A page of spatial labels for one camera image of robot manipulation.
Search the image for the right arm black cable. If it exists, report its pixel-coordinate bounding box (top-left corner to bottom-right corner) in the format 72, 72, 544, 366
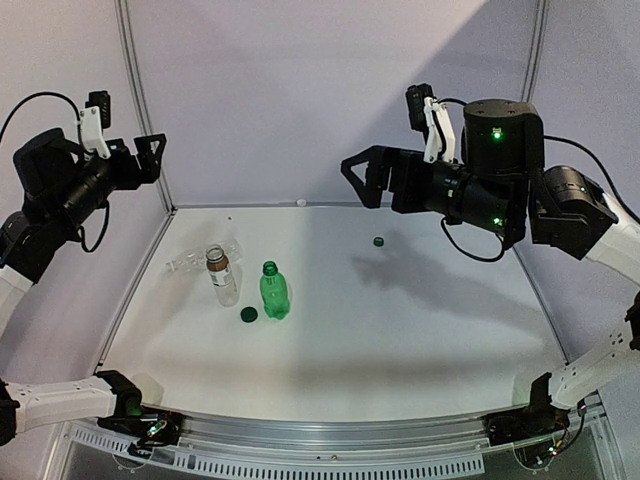
434, 97, 640, 264

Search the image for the dark green coffee bottle cap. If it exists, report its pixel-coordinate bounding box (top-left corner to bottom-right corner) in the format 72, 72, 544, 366
240, 306, 258, 323

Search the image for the coffee bottle with dark cap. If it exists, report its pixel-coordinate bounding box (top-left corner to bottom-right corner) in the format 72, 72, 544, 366
205, 244, 239, 307

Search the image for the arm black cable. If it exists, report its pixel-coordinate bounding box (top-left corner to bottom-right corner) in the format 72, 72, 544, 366
434, 97, 640, 264
0, 90, 111, 254

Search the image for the aluminium frame rail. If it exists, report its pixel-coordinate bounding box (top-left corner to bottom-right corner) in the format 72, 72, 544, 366
174, 200, 362, 211
94, 207, 177, 371

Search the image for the green plastic bottle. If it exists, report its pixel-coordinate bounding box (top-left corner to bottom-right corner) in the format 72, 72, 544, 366
259, 260, 290, 320

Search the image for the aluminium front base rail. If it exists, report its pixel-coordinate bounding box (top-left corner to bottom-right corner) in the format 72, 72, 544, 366
47, 389, 621, 480

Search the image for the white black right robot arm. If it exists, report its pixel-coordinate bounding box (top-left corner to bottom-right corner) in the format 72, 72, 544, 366
340, 88, 639, 281

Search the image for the clear plastic bottle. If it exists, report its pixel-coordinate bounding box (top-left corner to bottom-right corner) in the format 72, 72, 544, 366
165, 239, 243, 274

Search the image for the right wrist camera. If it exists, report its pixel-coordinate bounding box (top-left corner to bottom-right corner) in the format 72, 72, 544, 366
405, 83, 457, 164

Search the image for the aluminium frame rail back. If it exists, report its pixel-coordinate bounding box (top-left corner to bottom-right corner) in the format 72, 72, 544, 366
174, 200, 362, 211

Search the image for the aluminium frame post right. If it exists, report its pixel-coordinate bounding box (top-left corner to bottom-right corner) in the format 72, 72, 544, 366
520, 0, 550, 103

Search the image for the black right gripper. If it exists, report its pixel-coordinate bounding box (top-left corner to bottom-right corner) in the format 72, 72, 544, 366
338, 142, 517, 238

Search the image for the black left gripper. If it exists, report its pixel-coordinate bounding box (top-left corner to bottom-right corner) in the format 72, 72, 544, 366
52, 131, 166, 231

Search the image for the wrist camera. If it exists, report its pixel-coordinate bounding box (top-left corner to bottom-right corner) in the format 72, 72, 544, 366
79, 90, 111, 159
405, 83, 457, 164

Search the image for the aluminium frame post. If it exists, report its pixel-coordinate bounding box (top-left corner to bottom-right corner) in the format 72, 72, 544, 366
115, 0, 176, 211
520, 0, 550, 103

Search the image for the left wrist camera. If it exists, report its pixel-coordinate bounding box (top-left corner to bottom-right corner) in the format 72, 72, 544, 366
79, 90, 111, 159

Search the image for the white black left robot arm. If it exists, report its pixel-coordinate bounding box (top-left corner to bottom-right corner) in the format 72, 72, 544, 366
1, 128, 167, 444

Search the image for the aluminium frame post left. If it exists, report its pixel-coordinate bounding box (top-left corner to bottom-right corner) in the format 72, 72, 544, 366
115, 0, 176, 211

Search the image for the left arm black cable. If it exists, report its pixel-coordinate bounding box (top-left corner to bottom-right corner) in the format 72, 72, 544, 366
0, 90, 111, 254

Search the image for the aluminium frame rail left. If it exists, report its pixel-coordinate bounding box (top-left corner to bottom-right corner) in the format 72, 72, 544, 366
94, 207, 177, 371

